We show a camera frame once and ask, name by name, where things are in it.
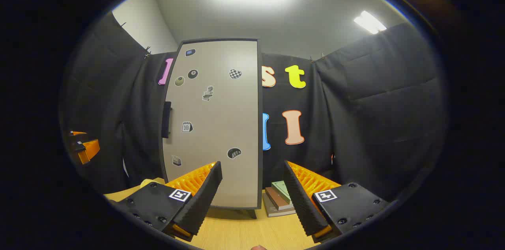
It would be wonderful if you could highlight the brown book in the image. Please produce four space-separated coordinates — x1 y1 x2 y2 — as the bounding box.
265 186 294 211

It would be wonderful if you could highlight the black door handle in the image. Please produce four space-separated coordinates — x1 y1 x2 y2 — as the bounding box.
161 101 172 139

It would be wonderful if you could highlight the black backdrop cloth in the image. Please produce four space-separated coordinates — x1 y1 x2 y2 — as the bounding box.
59 11 448 203

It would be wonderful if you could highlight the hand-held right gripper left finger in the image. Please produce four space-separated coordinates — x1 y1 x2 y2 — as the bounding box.
107 161 223 242

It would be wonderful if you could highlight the light grey cabinet door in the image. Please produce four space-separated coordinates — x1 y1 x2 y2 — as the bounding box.
161 39 261 209

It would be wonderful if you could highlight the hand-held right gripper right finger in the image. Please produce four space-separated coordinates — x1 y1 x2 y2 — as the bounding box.
283 160 390 244

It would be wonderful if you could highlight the green book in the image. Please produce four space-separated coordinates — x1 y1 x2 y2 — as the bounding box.
271 181 292 205

